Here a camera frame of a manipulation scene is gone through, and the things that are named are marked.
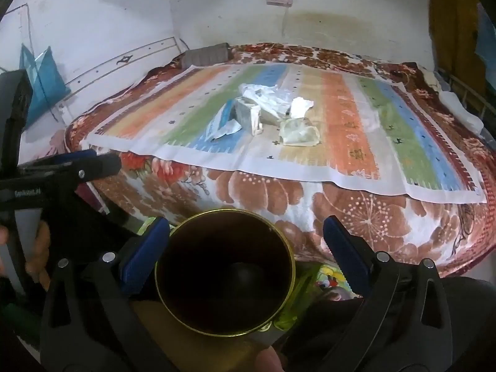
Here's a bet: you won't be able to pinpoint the brown yellow curtain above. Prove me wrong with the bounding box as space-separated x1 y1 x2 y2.
428 0 481 65

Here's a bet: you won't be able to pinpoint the grey pillow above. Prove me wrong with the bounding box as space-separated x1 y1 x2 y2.
182 42 230 69

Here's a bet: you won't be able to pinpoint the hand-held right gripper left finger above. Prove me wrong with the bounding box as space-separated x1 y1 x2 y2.
39 216 171 372

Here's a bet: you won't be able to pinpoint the crumpled white tissue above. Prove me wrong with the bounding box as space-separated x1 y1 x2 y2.
290 97 315 119

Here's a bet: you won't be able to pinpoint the teal pillow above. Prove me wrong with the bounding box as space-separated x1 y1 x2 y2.
19 44 72 119

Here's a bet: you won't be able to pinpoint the maroon cloth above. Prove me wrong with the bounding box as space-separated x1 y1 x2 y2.
75 180 113 215

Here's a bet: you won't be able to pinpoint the person's black trousers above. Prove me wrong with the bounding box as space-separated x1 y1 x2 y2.
0 186 496 372

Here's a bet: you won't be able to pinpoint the striped colourful mat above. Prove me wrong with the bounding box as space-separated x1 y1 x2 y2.
83 62 488 205

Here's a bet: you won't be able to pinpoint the yellowish plastic wrapper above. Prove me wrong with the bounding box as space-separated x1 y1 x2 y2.
278 117 321 148

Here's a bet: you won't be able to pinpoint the person's bare foot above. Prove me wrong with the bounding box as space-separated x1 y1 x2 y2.
256 347 288 372

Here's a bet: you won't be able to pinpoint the blue face mask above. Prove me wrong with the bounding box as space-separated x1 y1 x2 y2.
205 101 238 140

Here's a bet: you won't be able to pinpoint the clear white plastic bag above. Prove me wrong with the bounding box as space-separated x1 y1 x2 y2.
238 83 296 126

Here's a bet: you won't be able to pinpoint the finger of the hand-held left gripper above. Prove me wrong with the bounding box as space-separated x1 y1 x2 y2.
39 154 123 187
39 149 98 164

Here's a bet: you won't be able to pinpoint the small white carton box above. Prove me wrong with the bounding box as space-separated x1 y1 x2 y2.
232 98 264 136

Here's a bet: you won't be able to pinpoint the white bed headboard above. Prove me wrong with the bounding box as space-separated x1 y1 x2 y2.
48 36 190 125

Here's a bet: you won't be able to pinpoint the dark bin with gold rim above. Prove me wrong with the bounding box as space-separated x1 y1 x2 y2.
155 208 298 337

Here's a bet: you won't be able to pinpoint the brown floral blanket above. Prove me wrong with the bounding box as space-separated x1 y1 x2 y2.
64 42 496 280

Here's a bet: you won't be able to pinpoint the white cloth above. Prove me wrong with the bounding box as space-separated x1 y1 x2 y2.
442 91 485 132

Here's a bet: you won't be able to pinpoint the green cloth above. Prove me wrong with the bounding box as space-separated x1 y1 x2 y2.
0 304 41 347

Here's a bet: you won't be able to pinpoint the person's left hand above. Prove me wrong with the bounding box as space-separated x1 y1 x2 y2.
0 221 52 284

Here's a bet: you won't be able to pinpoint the light blue cloth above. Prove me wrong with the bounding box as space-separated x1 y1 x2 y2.
475 4 496 63

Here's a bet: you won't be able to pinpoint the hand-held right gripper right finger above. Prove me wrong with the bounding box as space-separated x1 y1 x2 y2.
323 215 453 372

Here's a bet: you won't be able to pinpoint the green cartoon print mat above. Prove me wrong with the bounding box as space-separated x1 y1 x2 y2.
267 261 359 328

